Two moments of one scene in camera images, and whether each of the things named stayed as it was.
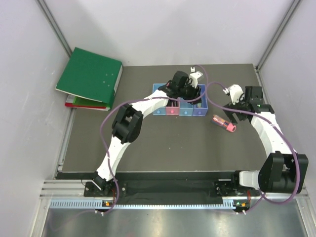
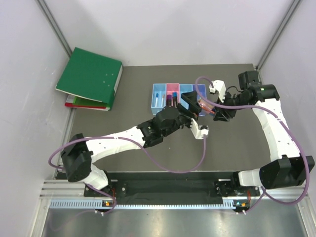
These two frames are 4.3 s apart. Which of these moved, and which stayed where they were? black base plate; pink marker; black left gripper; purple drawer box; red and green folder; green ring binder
Moved: black left gripper; pink marker
Stayed: black base plate; green ring binder; red and green folder; purple drawer box
